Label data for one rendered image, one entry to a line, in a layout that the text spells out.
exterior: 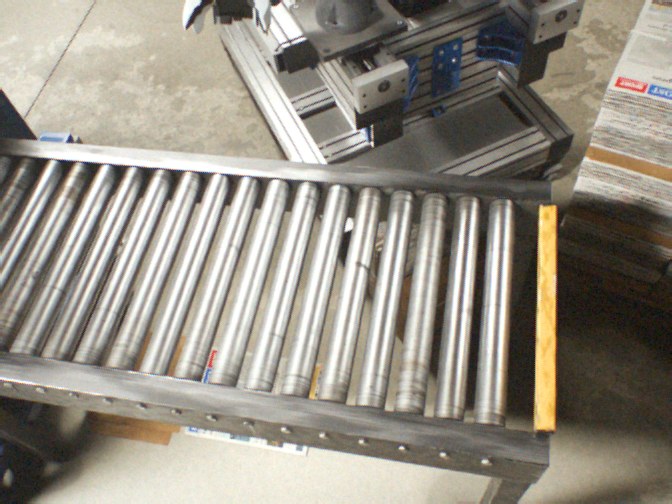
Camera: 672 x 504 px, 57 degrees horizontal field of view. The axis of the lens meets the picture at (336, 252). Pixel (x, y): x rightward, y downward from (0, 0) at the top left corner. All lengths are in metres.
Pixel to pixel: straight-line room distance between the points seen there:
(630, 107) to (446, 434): 0.82
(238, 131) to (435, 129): 0.82
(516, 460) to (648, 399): 1.03
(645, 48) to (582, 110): 1.05
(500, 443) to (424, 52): 1.06
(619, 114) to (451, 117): 0.84
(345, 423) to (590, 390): 1.08
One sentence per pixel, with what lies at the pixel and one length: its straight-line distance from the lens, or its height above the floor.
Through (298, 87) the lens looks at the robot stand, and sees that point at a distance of 2.37.
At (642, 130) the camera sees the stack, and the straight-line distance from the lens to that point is 1.53.
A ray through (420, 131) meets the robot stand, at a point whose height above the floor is 0.21.
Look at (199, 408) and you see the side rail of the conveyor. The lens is 1.10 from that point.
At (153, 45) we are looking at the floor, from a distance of 3.09.
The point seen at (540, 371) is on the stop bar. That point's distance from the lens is 1.07.
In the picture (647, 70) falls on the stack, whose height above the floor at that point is 0.83.
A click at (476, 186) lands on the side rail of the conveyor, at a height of 0.80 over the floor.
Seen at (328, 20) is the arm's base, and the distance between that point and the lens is 1.57.
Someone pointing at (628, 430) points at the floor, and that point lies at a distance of 1.97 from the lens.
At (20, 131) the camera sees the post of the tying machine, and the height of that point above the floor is 0.63.
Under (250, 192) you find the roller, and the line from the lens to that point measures 1.31.
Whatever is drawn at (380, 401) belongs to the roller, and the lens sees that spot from 1.06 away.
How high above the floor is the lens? 1.79
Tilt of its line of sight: 57 degrees down
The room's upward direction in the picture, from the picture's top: 10 degrees counter-clockwise
